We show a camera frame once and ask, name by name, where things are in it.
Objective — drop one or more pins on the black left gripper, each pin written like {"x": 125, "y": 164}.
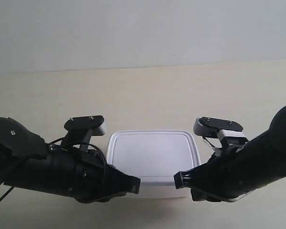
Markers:
{"x": 83, "y": 176}

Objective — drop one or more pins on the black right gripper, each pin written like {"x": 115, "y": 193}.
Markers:
{"x": 223, "y": 178}

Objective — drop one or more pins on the white lidded plastic container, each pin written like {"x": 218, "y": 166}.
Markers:
{"x": 154, "y": 156}

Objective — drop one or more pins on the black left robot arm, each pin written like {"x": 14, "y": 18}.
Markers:
{"x": 18, "y": 144}

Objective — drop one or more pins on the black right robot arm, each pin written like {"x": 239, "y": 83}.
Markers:
{"x": 268, "y": 162}

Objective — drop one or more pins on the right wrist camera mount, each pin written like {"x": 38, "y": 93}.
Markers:
{"x": 229, "y": 133}

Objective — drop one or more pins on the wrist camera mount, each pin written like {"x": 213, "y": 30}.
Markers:
{"x": 81, "y": 129}
{"x": 229, "y": 133}

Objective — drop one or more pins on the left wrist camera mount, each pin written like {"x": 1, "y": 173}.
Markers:
{"x": 81, "y": 129}

